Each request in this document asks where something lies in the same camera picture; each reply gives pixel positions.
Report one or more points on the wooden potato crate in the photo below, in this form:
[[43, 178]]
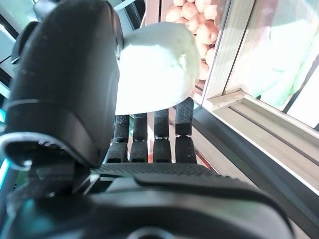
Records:
[[153, 12]]

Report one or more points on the wooden cabbage crate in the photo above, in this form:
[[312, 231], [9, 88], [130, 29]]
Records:
[[231, 49]]

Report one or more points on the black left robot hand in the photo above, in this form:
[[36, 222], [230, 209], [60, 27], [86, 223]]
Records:
[[67, 74]]

